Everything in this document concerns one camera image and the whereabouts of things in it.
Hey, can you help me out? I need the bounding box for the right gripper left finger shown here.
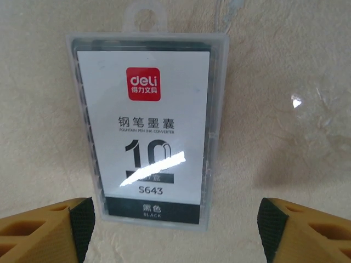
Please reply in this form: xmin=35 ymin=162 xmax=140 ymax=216
xmin=0 ymin=196 xmax=96 ymax=263

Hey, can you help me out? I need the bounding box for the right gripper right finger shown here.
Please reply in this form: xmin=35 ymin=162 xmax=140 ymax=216
xmin=256 ymin=197 xmax=351 ymax=263

